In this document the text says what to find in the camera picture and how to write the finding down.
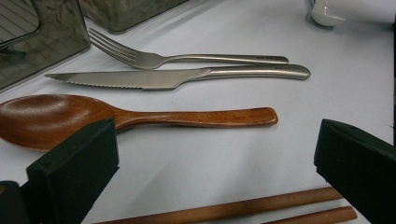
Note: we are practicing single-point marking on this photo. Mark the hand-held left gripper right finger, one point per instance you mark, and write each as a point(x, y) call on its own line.
point(361, 168)

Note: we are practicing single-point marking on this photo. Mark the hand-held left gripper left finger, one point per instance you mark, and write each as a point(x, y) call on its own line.
point(71, 174)

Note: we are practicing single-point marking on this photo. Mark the wooden spoon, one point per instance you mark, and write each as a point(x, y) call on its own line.
point(46, 118)

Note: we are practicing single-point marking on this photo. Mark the wooden chopstick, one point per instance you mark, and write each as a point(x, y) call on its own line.
point(320, 216)
point(249, 205)

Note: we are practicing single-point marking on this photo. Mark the steel table knife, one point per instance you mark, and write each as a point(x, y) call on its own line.
point(124, 79)

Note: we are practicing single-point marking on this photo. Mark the clear grey plastic bin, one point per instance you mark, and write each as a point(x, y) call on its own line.
point(46, 46)
point(124, 14)

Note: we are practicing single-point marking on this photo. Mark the steel fork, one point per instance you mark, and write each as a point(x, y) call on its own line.
point(146, 59)

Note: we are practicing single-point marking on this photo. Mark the white ceramic spoon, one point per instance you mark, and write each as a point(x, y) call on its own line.
point(325, 18)

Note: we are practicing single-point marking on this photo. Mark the white table cover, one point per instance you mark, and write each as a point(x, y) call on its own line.
point(218, 155)

